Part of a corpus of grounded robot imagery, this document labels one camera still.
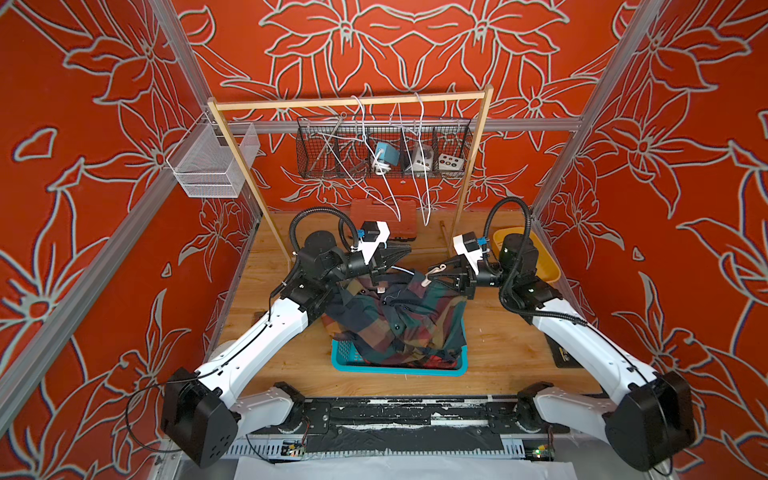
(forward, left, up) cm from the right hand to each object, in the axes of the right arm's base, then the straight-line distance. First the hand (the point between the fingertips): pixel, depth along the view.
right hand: (427, 277), depth 66 cm
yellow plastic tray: (+21, -45, -26) cm, 56 cm away
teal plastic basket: (-9, +20, -27) cm, 35 cm away
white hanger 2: (+49, +2, +3) cm, 49 cm away
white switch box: (+43, -2, +3) cm, 43 cm away
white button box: (+44, -11, 0) cm, 45 cm away
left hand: (+3, +5, +7) cm, 9 cm away
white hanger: (+1, +6, +1) cm, 6 cm away
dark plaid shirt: (-7, +6, -9) cm, 13 cm away
